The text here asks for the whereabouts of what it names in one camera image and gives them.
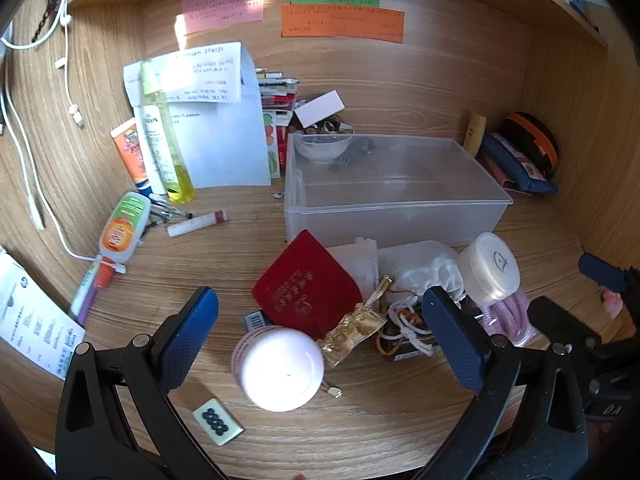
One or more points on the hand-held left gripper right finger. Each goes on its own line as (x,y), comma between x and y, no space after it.
(447,330)

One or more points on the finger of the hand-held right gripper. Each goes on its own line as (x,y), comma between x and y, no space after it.
(602,271)
(560,320)

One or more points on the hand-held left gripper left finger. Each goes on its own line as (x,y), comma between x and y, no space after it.
(192,320)

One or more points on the white jar with clear lid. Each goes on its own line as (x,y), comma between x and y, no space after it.
(487,270)

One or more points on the white plastic jar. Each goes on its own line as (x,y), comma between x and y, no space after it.
(277,370)

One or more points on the red booklet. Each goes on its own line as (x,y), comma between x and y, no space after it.
(305,285)

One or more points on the clear plastic storage box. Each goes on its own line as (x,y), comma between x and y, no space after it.
(400,195)

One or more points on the small blue card box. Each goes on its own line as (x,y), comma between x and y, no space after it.
(252,321)

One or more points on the white lip balm tube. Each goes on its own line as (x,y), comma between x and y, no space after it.
(197,223)

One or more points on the gold foil wrapper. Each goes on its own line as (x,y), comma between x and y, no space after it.
(350,332)

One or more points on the white mahjong tile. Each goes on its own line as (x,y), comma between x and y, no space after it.
(217,415)

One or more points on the small black clip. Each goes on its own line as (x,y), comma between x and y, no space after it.
(150,225)

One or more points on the silver pen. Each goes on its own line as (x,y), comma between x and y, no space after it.
(172,212)

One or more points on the purple white toothbrush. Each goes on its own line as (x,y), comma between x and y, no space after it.
(85,290)

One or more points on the green orange repellent bottle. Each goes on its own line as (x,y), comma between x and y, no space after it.
(122,227)

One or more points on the white pen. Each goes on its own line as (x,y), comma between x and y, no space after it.
(159,199)

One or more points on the small metal clip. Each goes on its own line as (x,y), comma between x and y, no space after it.
(334,391)

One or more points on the navy pouch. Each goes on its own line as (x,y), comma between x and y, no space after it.
(520,162)

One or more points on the black orange round case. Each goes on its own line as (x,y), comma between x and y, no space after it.
(532,140)

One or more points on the printed paper receipt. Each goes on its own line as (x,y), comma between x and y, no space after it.
(35,320)

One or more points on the yellow liquid bottle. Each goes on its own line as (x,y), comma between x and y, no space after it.
(167,150)

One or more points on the large white paper sheet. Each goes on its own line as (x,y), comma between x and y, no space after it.
(225,145)

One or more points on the orange sunscreen tube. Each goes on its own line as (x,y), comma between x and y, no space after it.
(131,152)

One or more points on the white cosmetic tube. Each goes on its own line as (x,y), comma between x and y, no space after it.
(154,145)

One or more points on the yellow tube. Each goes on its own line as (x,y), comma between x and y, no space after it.
(475,132)

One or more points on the red box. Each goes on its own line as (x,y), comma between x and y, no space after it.
(281,152)

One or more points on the white ceramic bowl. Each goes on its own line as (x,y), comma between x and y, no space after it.
(320,149)

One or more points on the bead keyring cluster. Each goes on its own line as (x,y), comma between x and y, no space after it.
(330,127)

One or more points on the white printed paper sheet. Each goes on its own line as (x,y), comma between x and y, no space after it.
(132,85)

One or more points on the small white cardboard box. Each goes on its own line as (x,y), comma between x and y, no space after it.
(319,107)

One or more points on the handwritten white note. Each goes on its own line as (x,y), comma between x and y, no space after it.
(200,72)

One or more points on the pink paper note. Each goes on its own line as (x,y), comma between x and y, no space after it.
(222,2)

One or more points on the orange paper note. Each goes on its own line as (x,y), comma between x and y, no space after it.
(342,21)

